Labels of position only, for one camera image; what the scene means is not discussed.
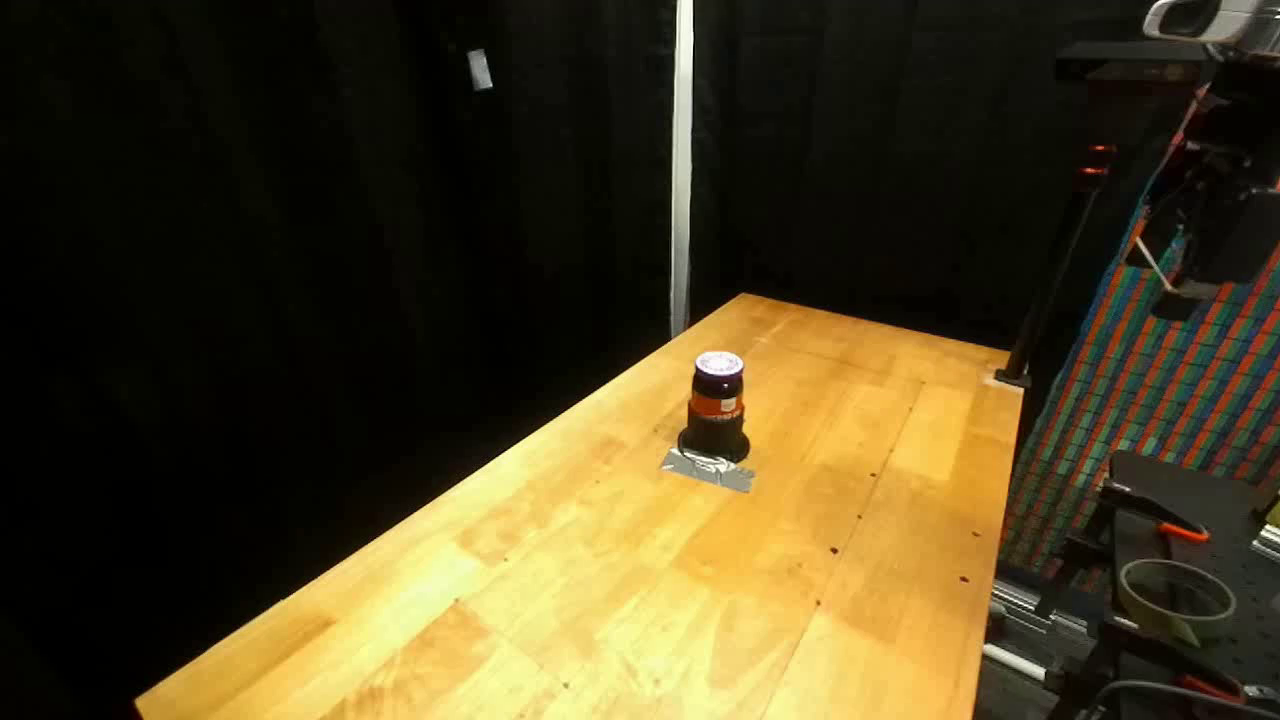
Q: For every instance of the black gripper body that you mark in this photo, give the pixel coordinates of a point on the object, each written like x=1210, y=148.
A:
x=1234, y=202

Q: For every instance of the thin beige rubber band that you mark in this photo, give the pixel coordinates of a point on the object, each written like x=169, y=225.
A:
x=1157, y=255

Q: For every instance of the black stand pole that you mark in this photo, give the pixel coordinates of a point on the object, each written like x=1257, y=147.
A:
x=1061, y=264

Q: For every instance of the red and teal striped cloth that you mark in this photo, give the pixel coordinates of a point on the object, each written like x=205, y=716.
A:
x=1175, y=386

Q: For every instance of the black mounting plate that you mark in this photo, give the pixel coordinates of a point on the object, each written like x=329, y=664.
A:
x=1201, y=504

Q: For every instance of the beige tape roll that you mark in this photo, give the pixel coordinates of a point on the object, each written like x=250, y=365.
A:
x=1175, y=601

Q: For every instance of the white vertical pole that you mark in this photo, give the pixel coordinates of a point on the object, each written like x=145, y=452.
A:
x=683, y=160

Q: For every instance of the small white tag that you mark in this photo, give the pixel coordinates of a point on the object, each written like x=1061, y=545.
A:
x=481, y=69

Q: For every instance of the black curtain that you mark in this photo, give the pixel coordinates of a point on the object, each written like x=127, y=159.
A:
x=335, y=241

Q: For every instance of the aluminium rail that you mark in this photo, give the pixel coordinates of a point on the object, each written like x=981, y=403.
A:
x=1026, y=637

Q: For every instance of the grey duct tape piece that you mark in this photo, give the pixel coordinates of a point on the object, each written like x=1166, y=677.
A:
x=691, y=466
x=732, y=475

